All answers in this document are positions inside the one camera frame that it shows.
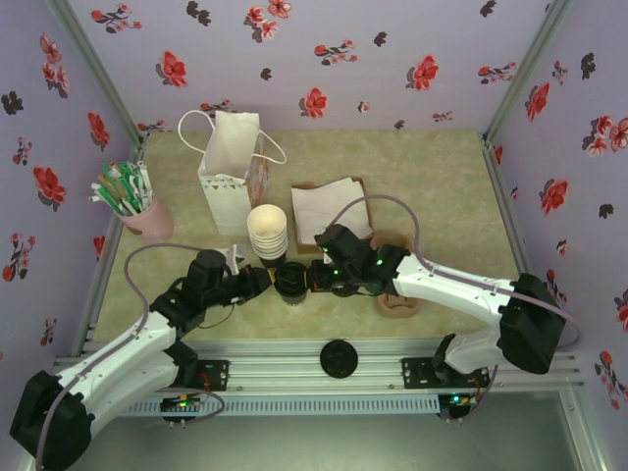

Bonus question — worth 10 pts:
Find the black plastic cup lid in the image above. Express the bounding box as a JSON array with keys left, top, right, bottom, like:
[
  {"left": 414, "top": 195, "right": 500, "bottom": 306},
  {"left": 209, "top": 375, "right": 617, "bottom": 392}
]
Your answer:
[
  {"left": 274, "top": 261, "right": 309, "bottom": 298},
  {"left": 319, "top": 339, "right": 359, "bottom": 380}
]

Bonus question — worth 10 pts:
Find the white patterned paper bag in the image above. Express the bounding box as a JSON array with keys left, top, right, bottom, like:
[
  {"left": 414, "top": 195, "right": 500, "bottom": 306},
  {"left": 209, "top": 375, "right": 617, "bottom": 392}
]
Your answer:
[{"left": 177, "top": 108, "right": 288, "bottom": 236}]

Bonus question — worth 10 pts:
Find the brown cardboard napkin tray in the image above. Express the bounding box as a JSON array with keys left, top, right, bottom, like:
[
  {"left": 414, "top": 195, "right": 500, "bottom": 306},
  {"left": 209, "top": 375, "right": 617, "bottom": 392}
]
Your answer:
[{"left": 290, "top": 175, "right": 378, "bottom": 255}]

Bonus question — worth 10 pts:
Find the stack of paper cups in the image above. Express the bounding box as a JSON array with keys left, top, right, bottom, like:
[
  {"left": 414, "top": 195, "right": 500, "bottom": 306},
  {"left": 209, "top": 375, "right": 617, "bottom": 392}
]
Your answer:
[{"left": 246, "top": 204, "right": 289, "bottom": 262}]

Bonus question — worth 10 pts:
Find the stack of pulp cup carriers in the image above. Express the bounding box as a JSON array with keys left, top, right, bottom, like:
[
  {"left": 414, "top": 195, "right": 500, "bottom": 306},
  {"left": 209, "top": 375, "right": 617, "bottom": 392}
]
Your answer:
[{"left": 371, "top": 232, "right": 424, "bottom": 321}]

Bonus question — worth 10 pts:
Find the pink straw holder cup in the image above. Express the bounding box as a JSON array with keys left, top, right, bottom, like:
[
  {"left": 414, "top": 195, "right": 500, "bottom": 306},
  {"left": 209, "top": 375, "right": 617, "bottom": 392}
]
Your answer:
[{"left": 119, "top": 194, "right": 176, "bottom": 245}]

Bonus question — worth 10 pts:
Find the left controller board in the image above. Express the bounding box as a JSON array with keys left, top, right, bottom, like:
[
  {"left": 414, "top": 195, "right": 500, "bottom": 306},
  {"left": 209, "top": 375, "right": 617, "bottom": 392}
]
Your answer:
[{"left": 160, "top": 391, "right": 210, "bottom": 418}]

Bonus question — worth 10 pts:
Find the controller board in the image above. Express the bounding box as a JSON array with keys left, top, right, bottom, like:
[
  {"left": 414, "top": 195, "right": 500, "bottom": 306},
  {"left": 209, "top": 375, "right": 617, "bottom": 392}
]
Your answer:
[
  {"left": 160, "top": 391, "right": 210, "bottom": 418},
  {"left": 438, "top": 391, "right": 481, "bottom": 421}
]

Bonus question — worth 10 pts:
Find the white paper-wrapped straw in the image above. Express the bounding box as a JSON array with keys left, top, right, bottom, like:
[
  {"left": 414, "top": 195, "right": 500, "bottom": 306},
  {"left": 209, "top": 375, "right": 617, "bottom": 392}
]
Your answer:
[
  {"left": 136, "top": 160, "right": 153, "bottom": 211},
  {"left": 87, "top": 182, "right": 130, "bottom": 217}
]

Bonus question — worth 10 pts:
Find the tan paper-wrapped straw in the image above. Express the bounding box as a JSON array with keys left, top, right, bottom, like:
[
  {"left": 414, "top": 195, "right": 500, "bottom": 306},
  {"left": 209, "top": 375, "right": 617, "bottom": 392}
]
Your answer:
[{"left": 110, "top": 165, "right": 134, "bottom": 215}]

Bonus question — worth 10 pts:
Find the right controller board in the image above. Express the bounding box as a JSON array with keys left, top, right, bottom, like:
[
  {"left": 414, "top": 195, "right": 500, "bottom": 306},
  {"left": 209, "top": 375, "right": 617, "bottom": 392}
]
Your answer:
[{"left": 438, "top": 391, "right": 481, "bottom": 421}]

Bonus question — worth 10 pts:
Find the lilac left arm cable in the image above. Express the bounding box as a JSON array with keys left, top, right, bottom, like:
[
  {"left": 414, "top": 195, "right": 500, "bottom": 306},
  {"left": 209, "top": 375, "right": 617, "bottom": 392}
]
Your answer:
[{"left": 36, "top": 242, "right": 205, "bottom": 465}]

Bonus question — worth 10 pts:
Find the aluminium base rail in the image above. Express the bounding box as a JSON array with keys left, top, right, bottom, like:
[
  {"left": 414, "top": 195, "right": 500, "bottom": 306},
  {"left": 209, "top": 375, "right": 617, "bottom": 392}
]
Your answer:
[{"left": 51, "top": 338, "right": 585, "bottom": 393}]

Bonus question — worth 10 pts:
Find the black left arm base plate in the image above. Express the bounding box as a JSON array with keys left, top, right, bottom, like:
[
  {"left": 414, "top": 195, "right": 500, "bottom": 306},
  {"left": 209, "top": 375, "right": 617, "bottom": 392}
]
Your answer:
[{"left": 193, "top": 359, "right": 232, "bottom": 393}]

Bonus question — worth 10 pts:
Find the aluminium left side rail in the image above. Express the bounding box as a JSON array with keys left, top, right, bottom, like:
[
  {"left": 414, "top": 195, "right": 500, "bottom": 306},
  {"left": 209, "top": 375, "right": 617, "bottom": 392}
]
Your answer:
[{"left": 71, "top": 139, "right": 148, "bottom": 357}]

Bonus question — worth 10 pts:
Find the white slotted cable duct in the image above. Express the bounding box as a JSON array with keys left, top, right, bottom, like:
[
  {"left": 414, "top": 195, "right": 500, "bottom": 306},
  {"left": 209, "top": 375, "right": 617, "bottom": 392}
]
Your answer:
[{"left": 125, "top": 395, "right": 442, "bottom": 417}]

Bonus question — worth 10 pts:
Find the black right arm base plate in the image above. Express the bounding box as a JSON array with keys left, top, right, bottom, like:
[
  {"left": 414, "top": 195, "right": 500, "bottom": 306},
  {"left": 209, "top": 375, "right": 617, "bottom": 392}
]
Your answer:
[{"left": 400, "top": 356, "right": 491, "bottom": 390}]

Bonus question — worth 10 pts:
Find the aluminium right side rail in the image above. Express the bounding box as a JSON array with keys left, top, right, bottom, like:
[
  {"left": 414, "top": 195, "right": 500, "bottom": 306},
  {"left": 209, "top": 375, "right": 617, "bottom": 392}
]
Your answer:
[{"left": 480, "top": 139, "right": 558, "bottom": 352}]

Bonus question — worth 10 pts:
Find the aluminium left frame post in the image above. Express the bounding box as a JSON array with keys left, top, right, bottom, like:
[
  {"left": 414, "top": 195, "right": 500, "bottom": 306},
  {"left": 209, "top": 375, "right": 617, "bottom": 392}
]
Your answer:
[{"left": 43, "top": 0, "right": 148, "bottom": 146}]

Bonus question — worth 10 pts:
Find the aluminium frame post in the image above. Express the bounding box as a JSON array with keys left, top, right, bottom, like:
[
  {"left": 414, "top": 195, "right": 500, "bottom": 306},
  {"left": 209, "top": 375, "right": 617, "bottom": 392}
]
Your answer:
[
  {"left": 43, "top": 0, "right": 148, "bottom": 146},
  {"left": 483, "top": 0, "right": 578, "bottom": 143}
]

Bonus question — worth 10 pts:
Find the aluminium right frame post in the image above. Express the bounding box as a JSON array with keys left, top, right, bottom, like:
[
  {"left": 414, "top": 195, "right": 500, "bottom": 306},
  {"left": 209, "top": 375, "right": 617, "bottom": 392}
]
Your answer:
[{"left": 483, "top": 0, "right": 578, "bottom": 143}]

